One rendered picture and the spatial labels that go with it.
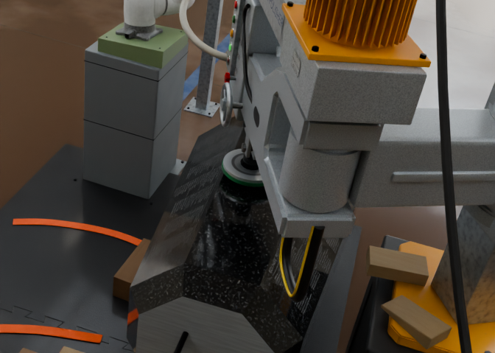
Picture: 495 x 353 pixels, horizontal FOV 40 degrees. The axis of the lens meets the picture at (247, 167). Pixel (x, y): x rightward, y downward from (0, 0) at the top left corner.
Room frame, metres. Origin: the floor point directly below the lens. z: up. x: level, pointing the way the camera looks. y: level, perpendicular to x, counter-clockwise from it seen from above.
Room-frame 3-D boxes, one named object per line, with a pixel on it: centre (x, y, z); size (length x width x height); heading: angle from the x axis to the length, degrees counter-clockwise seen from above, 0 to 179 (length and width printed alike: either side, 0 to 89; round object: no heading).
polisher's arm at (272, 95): (1.75, -0.10, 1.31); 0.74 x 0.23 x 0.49; 15
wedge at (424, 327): (1.56, -0.60, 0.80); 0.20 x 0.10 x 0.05; 42
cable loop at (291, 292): (1.49, -0.18, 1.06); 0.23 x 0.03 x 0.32; 15
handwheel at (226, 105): (1.98, 0.07, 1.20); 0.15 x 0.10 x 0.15; 15
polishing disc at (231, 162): (2.13, -0.01, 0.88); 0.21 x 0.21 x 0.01
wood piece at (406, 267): (1.79, -0.56, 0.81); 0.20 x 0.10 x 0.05; 88
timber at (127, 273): (2.30, 0.41, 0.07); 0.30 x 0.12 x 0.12; 166
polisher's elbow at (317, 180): (1.49, -0.18, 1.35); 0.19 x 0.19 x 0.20
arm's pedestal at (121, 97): (3.15, 0.66, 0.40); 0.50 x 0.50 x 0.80; 79
